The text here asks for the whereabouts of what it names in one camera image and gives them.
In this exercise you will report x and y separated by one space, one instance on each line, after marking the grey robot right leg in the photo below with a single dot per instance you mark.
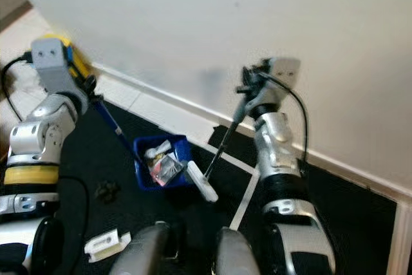
239 256

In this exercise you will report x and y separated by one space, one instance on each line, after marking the orange and black blister pack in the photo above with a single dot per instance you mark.
166 170

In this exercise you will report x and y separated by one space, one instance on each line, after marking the yellow pedal trash bin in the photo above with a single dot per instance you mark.
80 62

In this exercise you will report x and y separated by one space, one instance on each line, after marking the long tan floor tape strip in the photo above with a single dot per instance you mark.
244 201

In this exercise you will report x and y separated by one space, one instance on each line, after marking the white plastic scrap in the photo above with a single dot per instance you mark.
156 151

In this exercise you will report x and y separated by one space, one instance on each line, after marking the small black object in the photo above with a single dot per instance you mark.
107 190

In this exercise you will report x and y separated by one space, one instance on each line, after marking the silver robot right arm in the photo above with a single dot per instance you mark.
280 159

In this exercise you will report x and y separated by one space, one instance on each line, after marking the black floor mat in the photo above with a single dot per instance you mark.
167 210

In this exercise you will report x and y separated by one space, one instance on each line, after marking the small white rectangular box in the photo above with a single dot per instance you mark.
108 245

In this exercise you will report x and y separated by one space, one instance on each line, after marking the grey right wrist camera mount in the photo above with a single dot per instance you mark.
283 75

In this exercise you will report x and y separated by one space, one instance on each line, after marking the grey robot leg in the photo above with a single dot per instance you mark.
239 256
154 252

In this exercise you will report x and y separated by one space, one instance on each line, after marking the grey robot left leg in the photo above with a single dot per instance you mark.
154 252

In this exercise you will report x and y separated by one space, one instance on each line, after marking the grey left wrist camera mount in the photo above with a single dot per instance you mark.
55 62

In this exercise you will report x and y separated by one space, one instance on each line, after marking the white broom with grey grip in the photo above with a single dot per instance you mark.
201 181

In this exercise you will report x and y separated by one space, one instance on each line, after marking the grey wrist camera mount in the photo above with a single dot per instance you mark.
283 75
55 62

